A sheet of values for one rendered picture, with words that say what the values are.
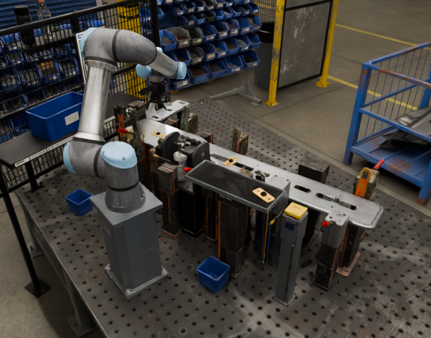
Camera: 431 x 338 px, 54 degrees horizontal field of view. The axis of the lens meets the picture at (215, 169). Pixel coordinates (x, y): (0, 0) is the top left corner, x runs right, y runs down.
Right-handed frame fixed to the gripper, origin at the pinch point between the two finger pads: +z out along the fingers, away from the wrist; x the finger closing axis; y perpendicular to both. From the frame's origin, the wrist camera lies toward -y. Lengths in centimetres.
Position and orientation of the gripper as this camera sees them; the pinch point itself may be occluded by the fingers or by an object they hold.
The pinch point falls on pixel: (156, 115)
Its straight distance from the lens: 221.2
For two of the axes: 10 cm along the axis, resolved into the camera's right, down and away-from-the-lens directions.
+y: 8.2, 3.3, -4.8
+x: 5.8, -4.5, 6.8
